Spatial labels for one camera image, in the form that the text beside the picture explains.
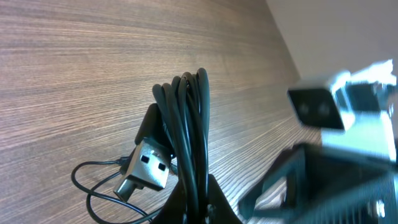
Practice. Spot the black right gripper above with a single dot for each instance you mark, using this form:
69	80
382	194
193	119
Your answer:
339	187

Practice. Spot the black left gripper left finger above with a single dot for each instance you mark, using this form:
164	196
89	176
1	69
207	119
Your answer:
174	210

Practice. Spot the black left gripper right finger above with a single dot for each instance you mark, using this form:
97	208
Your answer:
220	211

